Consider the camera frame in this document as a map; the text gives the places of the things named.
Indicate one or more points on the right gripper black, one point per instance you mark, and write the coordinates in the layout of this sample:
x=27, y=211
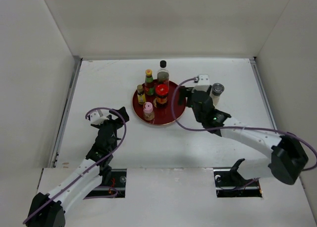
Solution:
x=185, y=91

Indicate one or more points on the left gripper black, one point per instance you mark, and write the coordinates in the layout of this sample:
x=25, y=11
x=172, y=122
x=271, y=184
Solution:
x=119, y=122

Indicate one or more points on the red lid sauce jar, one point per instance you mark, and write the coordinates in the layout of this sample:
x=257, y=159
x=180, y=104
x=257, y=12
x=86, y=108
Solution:
x=161, y=92

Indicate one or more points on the tall dark vinegar bottle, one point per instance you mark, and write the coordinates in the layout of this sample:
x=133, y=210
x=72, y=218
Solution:
x=163, y=74

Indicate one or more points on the green label chili sauce bottle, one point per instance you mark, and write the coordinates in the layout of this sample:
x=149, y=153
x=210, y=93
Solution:
x=149, y=83

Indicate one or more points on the pink lid spice shaker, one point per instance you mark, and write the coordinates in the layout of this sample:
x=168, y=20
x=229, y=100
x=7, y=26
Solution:
x=148, y=111

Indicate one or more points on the yellow label small bottle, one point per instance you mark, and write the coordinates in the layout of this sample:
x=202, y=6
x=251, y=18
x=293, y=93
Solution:
x=141, y=94

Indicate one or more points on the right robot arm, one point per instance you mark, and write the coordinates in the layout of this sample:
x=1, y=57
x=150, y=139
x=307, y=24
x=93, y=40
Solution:
x=284, y=150

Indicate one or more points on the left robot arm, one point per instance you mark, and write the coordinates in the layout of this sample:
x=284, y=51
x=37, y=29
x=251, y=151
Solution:
x=50, y=209

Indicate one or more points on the grey lid salt grinder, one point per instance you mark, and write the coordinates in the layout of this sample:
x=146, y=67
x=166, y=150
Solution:
x=216, y=90

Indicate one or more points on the red round tray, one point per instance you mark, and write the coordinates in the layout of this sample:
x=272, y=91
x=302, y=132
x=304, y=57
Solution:
x=162, y=115

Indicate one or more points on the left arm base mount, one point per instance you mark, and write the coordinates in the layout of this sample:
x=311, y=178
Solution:
x=113, y=185

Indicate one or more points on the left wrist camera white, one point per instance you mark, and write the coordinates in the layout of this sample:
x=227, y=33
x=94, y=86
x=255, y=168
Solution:
x=96, y=117

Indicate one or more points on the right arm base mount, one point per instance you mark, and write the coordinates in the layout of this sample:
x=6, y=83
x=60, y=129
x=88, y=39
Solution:
x=229, y=183

